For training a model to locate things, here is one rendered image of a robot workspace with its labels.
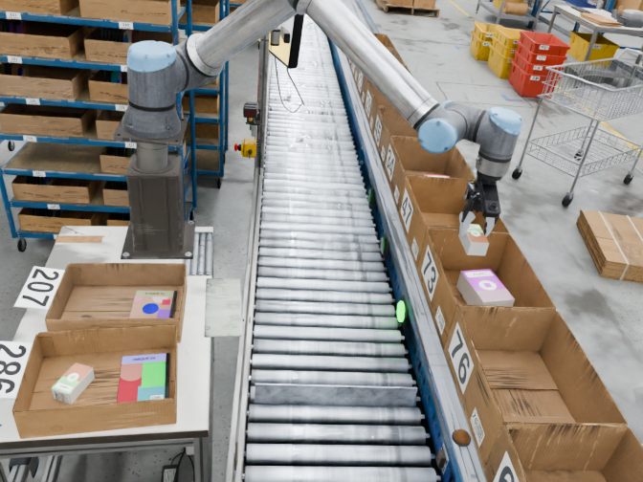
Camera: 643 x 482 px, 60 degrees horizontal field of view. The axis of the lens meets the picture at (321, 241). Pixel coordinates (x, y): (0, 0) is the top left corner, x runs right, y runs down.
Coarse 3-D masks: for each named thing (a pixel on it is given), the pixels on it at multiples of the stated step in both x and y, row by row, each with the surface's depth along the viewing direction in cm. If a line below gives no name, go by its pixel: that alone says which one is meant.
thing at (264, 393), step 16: (256, 384) 154; (272, 384) 154; (288, 384) 155; (304, 384) 155; (320, 384) 156; (256, 400) 157; (272, 400) 157; (288, 400) 158; (304, 400) 158; (320, 400) 158; (336, 400) 159; (352, 400) 159; (368, 400) 160; (384, 400) 160; (400, 400) 160
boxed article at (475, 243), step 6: (474, 228) 166; (480, 228) 166; (468, 234) 162; (474, 234) 163; (480, 234) 163; (462, 240) 166; (468, 240) 161; (474, 240) 160; (480, 240) 160; (486, 240) 161; (468, 246) 161; (474, 246) 160; (480, 246) 160; (486, 246) 160; (468, 252) 161; (474, 252) 161; (480, 252) 161
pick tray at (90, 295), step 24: (72, 264) 183; (96, 264) 185; (120, 264) 186; (144, 264) 187; (168, 264) 188; (72, 288) 187; (96, 288) 188; (120, 288) 189; (144, 288) 190; (168, 288) 192; (48, 312) 163; (72, 312) 177; (96, 312) 178; (120, 312) 179
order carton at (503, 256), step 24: (432, 240) 187; (456, 240) 188; (504, 240) 189; (456, 264) 194; (480, 264) 194; (504, 264) 190; (528, 264) 174; (456, 288) 186; (528, 288) 173; (432, 312) 174
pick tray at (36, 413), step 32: (32, 352) 151; (64, 352) 161; (96, 352) 164; (128, 352) 165; (160, 352) 167; (32, 384) 149; (96, 384) 154; (32, 416) 135; (64, 416) 137; (96, 416) 140; (128, 416) 142; (160, 416) 144
